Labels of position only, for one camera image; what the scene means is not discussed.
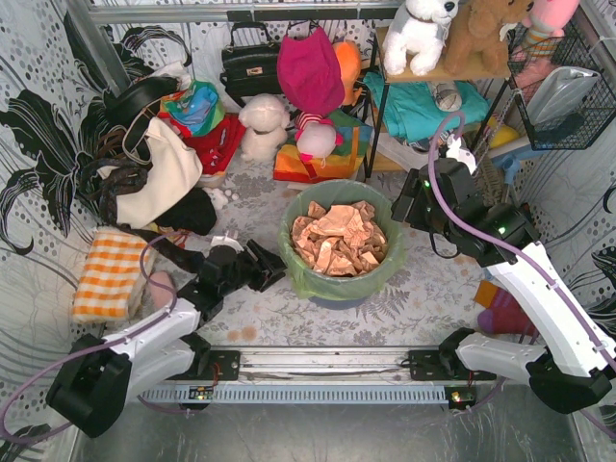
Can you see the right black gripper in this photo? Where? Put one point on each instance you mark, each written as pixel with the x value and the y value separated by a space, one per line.
pixel 407 201

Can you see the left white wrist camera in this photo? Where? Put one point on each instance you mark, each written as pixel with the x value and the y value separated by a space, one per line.
pixel 229 238

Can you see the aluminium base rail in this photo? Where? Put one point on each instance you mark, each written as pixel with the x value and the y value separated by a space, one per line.
pixel 177 375

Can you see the teal folded clothes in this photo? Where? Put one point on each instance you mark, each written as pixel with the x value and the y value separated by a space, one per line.
pixel 411 112

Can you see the pink white plush doll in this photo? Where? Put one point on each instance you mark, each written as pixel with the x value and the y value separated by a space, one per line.
pixel 316 137

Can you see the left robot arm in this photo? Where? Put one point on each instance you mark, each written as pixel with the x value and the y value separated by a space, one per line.
pixel 102 374

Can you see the crumpled brown paper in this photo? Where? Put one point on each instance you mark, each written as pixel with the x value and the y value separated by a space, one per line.
pixel 341 241

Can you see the blue trash bin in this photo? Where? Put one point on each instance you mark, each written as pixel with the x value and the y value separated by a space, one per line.
pixel 338 305

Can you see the green trash bag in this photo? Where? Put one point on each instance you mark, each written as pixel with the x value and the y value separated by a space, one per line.
pixel 308 283

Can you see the magenta cloth bag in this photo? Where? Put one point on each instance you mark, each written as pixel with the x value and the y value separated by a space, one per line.
pixel 309 73

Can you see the orange checkered cloth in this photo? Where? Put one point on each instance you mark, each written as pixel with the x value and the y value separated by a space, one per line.
pixel 112 279

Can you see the white plush dog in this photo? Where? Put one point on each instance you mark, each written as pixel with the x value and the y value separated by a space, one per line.
pixel 417 35

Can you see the pink cylinder pillow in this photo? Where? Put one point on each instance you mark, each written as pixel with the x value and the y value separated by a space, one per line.
pixel 161 289

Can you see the cream canvas tote bag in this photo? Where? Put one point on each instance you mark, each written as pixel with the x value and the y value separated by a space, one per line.
pixel 134 195

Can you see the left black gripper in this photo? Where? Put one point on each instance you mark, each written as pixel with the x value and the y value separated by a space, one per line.
pixel 255 265

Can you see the pink plush toy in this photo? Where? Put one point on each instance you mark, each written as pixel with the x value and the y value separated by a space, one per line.
pixel 546 20

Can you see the colourful printed bag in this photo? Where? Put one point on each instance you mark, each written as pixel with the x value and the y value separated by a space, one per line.
pixel 193 112

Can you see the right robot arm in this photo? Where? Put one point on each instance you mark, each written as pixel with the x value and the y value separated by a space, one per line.
pixel 575 366

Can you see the black leather handbag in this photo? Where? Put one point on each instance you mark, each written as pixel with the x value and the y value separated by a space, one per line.
pixel 250 70

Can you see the wooden metal shelf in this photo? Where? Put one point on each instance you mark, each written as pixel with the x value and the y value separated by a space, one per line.
pixel 475 70

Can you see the rainbow striped bag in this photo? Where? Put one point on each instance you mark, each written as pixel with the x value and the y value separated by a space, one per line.
pixel 342 163

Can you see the striped colourful sock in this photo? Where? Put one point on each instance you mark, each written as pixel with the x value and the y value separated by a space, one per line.
pixel 501 314

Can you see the silver foil pouch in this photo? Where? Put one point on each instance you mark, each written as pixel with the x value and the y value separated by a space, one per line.
pixel 560 93

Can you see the brown teddy bear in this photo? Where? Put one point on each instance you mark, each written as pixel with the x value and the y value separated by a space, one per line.
pixel 480 28

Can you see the orange plush toy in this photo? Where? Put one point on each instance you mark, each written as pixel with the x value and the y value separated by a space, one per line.
pixel 349 59

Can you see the black wire basket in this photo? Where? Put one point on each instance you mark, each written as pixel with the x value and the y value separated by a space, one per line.
pixel 530 66

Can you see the white plush lamb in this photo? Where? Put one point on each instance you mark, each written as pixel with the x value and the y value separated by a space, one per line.
pixel 265 120

